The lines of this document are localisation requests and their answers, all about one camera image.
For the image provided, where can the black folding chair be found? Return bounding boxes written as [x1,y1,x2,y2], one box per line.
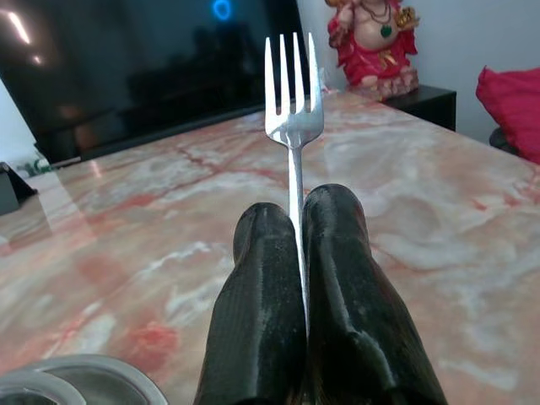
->
[488,125,522,158]

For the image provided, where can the red Ganesha statue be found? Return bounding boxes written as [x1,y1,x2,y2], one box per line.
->
[326,0,422,103]

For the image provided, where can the black flat television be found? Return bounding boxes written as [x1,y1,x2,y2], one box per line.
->
[0,0,314,166]

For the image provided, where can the red cushion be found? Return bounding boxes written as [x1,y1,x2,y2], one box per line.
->
[475,64,540,166]

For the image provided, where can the marble-pattern folding table with dishes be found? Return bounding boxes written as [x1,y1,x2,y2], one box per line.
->
[0,90,540,405]

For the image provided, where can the silver metal fork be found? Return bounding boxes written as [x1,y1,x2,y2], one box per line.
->
[264,30,326,338]

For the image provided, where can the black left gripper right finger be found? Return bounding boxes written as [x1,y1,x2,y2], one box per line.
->
[300,183,449,405]

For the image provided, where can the black television console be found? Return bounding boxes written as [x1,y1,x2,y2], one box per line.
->
[381,84,458,132]

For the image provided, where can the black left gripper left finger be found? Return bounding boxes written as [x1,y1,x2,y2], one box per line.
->
[192,202,308,405]

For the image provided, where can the stainless steel bowl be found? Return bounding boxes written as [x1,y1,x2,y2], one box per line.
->
[0,353,170,405]

